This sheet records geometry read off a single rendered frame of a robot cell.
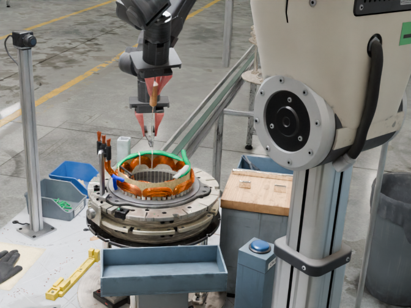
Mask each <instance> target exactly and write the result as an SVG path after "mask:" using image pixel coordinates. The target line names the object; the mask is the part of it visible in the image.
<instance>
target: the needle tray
mask: <svg viewBox="0 0 411 308"><path fill-rule="evenodd" d="M227 279H228V272H227V269H226V265H225V263H224V260H223V256H222V253H221V249H220V246H219V244H215V245H196V246H161V247H125V248H107V249H102V250H101V268H100V293H101V297H107V296H134V295H137V308H188V294H189V293H201V292H226V289H227Z"/></svg>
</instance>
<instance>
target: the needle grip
mask: <svg viewBox="0 0 411 308"><path fill-rule="evenodd" d="M157 94H158V83H156V82H154V87H153V91H152V96H151V97H150V103H149V104H150V105H151V106H156V105H157V96H158V95H157Z"/></svg>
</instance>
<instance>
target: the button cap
mask: <svg viewBox="0 0 411 308"><path fill-rule="evenodd" d="M251 248H252V249H254V250H255V251H261V252H263V251H267V250H269V244H268V242H266V241H264V240H255V241H253V242H252V243H251Z"/></svg>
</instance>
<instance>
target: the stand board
mask: <svg viewBox="0 0 411 308"><path fill-rule="evenodd" d="M240 180H243V181H248V182H251V189H248V188H239V181H240ZM275 185H283V186H286V193H282V192H274V186H275ZM291 189H292V181H287V180H277V179H271V178H261V177H251V176H245V175H235V174H232V171H231V174H230V176H229V179H228V182H227V184H226V187H225V189H224V192H223V195H222V197H221V200H220V208H228V209H234V210H243V211H252V212H258V213H267V214H272V215H281V216H289V207H290V201H291Z"/></svg>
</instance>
